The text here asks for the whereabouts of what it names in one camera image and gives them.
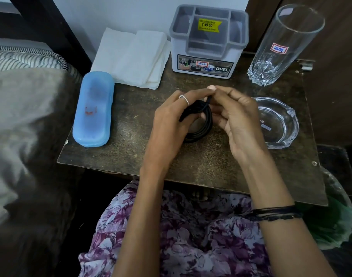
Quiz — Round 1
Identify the person's right hand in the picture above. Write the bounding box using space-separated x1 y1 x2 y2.
206 85 269 164

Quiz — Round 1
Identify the person's left hand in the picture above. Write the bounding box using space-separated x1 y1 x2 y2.
141 85 217 178

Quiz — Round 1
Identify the black cable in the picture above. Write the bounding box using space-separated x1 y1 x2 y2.
178 96 214 144

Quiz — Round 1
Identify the person's right forearm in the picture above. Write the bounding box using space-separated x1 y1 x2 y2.
239 151 337 277

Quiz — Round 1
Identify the person's left forearm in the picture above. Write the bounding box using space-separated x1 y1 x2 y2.
112 167 166 277

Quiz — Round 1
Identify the grey white plastic organizer box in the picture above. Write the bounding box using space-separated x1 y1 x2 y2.
169 4 249 80

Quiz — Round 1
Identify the clear glass ashtray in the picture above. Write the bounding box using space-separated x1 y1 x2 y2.
251 97 300 150

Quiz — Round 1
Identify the tall clear drinking glass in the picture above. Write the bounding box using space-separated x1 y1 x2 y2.
247 4 326 87

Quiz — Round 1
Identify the stack of white paper napkins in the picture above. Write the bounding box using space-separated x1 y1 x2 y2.
90 27 172 90

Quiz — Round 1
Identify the blue plastic glasses case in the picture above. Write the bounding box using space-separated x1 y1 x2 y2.
72 71 115 148

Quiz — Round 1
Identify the purple floral garment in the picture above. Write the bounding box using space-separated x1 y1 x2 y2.
78 179 274 277

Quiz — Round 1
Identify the green plastic bag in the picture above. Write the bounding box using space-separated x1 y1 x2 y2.
297 167 352 251

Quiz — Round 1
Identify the grey blanket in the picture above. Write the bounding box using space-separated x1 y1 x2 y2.
0 68 85 277

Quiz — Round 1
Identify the striped bedding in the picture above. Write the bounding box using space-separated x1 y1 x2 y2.
0 45 82 82

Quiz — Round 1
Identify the dark wooden bed frame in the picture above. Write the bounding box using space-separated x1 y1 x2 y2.
7 0 93 76

